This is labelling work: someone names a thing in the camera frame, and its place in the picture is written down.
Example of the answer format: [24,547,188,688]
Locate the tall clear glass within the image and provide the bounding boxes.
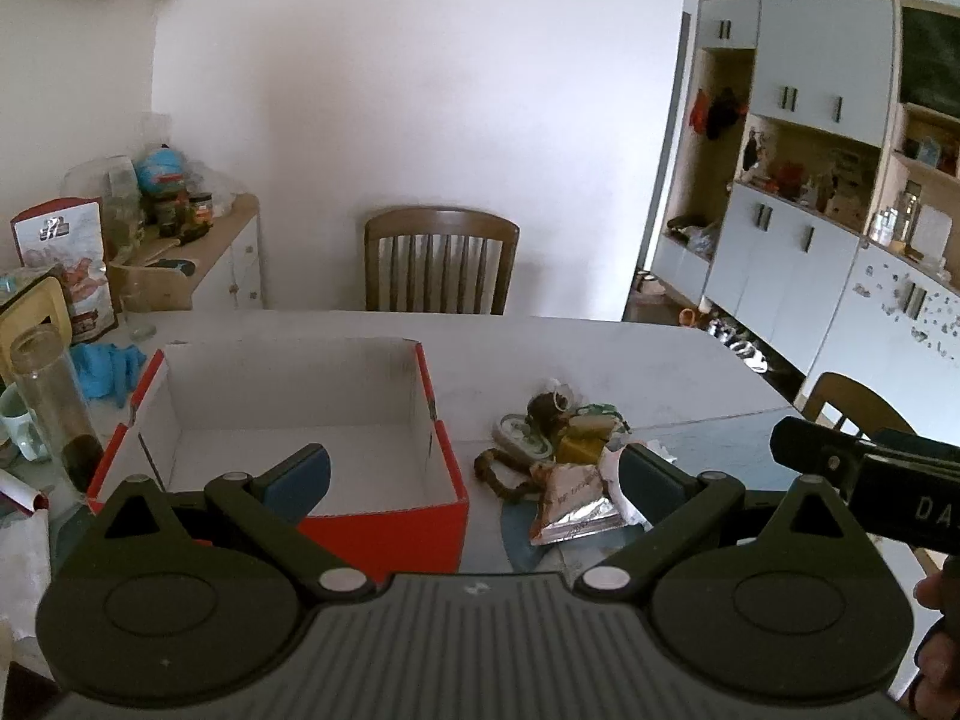
[10,323,104,494]

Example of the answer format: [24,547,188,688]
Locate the brown wooden chair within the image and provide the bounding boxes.
[800,372,916,439]
[363,206,521,316]

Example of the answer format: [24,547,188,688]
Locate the blue globe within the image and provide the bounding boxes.
[133,146,185,199]

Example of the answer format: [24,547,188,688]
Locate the white wooden sideboard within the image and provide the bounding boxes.
[110,191,266,313]

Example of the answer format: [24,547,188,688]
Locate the cardboard tray on sideboard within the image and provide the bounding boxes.
[107,259,197,312]

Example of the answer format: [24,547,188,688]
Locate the blue cloth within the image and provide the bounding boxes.
[70,343,146,408]

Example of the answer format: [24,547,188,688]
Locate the grey correction tape dispenser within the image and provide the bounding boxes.
[493,415,553,465]

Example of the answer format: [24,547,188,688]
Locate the brown bead bracelet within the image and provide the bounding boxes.
[473,448,544,504]

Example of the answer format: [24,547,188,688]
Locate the silver foil snack packet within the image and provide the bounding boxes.
[529,463,625,546]

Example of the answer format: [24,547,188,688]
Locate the red white snack bag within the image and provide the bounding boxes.
[10,197,116,343]

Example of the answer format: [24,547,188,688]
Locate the white wall cabinet unit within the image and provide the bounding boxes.
[652,0,958,442]

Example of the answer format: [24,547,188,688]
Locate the yellow small box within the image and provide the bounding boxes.
[555,415,617,465]

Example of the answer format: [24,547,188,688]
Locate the red and white cardboard box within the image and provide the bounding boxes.
[88,338,469,582]

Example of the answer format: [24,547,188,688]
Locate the small clear glass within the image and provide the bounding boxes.
[119,281,156,343]

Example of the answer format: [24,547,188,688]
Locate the right hand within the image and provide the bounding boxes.
[901,571,960,720]

